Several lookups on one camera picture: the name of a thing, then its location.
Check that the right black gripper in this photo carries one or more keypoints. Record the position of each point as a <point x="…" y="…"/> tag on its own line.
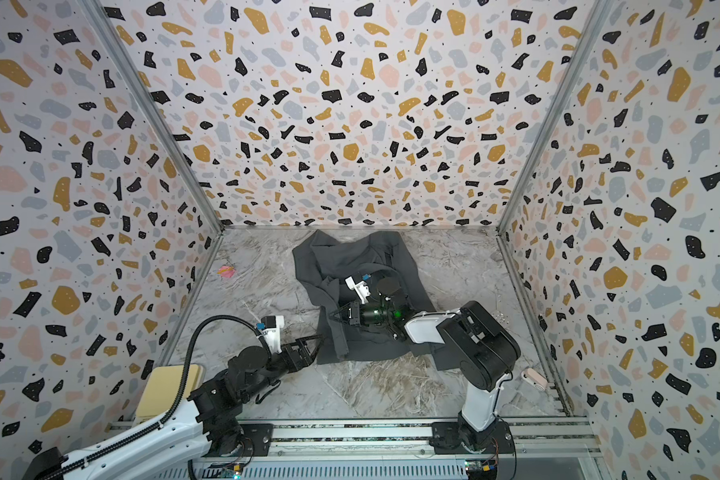
<point x="353" y="313"/>

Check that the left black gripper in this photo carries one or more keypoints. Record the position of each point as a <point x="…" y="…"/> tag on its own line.
<point x="305" y="358"/>

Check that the dark grey jacket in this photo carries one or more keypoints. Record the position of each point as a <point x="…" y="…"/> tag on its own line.
<point x="321" y="265"/>

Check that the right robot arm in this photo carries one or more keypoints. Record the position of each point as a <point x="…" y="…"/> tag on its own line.
<point x="485" y="353"/>

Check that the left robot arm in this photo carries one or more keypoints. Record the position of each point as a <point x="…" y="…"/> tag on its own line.
<point x="203" y="421"/>

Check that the pink sticker on table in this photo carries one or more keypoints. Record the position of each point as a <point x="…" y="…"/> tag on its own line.
<point x="226" y="271"/>

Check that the pink white small object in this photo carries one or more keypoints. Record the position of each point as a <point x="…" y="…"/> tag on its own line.
<point x="534" y="379"/>

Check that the beige foam pad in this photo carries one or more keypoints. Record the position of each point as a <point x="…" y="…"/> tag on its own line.
<point x="161" y="389"/>

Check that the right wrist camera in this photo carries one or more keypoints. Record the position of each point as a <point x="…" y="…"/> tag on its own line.
<point x="361" y="289"/>

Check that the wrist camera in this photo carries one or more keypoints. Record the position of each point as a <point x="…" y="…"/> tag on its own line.
<point x="361" y="289"/>
<point x="270" y="328"/>

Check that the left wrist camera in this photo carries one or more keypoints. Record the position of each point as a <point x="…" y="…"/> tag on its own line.
<point x="270" y="328"/>

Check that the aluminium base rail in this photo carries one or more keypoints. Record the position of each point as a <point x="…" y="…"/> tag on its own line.
<point x="519" y="448"/>

